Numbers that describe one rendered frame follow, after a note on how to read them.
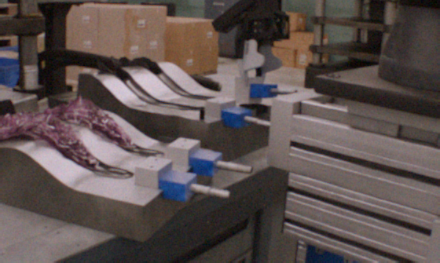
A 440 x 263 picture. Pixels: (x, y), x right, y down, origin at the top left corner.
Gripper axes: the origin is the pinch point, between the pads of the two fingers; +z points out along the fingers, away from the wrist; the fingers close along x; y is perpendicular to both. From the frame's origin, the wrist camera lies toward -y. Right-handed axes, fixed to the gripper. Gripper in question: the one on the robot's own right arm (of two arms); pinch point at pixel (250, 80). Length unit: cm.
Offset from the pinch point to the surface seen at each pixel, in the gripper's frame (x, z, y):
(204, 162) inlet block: -27.5, 13.3, 9.7
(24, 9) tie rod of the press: -11, -21, -69
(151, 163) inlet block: -37.6, 12.6, 8.2
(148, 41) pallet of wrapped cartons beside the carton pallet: 274, -47, -296
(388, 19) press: 371, -70, -87
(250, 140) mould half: -2.2, 12.1, 1.6
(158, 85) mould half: -3.7, 1.1, -22.3
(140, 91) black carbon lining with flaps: -9.6, 2.6, -22.2
